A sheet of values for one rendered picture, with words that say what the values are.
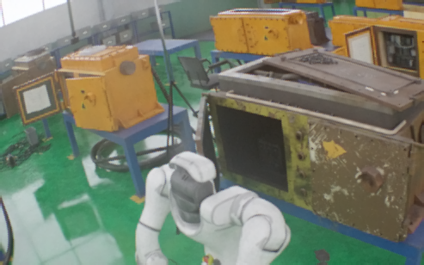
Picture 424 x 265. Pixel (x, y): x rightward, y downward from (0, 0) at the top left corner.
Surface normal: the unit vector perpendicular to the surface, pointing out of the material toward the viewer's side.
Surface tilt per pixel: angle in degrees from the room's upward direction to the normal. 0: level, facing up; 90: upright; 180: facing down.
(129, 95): 90
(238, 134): 90
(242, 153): 90
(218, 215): 90
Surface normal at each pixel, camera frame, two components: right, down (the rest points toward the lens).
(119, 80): 0.65, 0.18
